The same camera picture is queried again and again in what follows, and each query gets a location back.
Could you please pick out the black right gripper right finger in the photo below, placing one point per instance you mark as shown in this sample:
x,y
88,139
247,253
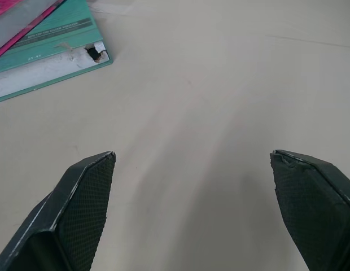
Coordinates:
x,y
310,209

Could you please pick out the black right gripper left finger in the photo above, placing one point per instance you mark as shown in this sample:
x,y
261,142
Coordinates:
x,y
79,203

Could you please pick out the pink and grey packet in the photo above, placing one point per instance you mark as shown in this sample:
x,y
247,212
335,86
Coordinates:
x,y
15,24

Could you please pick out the teal cardboard box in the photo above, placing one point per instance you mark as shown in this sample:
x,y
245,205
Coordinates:
x,y
48,50

